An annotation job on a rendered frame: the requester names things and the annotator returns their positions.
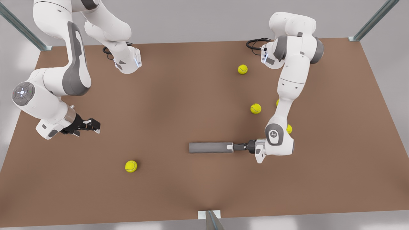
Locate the silver frame post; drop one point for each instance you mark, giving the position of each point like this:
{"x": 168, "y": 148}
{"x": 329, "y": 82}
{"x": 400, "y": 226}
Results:
{"x": 211, "y": 220}
{"x": 22, "y": 27}
{"x": 372, "y": 20}

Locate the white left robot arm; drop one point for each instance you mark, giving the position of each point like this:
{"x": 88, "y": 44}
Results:
{"x": 295, "y": 70}

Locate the grey tennis tube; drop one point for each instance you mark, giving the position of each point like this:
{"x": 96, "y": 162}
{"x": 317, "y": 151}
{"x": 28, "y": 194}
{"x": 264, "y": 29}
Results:
{"x": 209, "y": 147}

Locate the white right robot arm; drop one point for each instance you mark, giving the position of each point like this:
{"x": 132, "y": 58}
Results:
{"x": 51, "y": 80}

